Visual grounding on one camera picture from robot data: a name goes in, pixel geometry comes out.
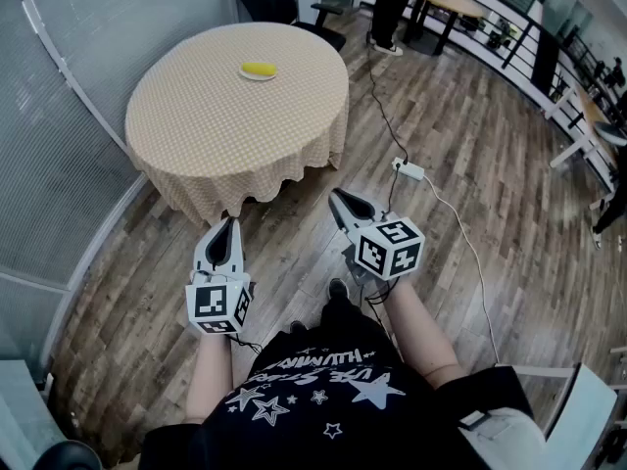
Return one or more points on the round table with checkered cloth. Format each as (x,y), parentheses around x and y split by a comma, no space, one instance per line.
(235,130)

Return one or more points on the yellow corn cob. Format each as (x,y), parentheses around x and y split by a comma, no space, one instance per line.
(259,69)

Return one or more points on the white power strip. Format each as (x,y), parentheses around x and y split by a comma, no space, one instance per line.
(409,168)

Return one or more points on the white pouch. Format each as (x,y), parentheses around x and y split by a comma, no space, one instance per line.
(504,434)

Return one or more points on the black round device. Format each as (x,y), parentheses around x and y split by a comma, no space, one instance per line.
(66,455)

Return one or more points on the round wooden table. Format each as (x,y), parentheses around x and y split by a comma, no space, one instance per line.
(455,3)

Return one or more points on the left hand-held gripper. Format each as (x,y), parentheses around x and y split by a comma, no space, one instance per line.
(213,306)

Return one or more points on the person's right forearm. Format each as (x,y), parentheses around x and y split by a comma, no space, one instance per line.
(426,336)

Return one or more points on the wooden desk white legs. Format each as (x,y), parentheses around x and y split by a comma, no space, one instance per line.
(568,152)

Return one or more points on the white plate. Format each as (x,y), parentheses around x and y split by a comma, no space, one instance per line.
(247,75)

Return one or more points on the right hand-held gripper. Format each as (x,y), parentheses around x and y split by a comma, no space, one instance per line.
(392,248)

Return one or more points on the person's black star-print shirt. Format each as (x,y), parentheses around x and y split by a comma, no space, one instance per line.
(318,409)

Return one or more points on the black metal railing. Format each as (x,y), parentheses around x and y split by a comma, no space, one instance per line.
(545,61)

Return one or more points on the person's left forearm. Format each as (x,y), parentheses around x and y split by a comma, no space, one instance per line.
(208,380)

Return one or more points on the grey round stool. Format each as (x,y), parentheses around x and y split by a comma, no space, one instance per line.
(611,132)

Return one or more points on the person's black shoe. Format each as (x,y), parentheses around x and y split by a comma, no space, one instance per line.
(339,289)
(298,327)

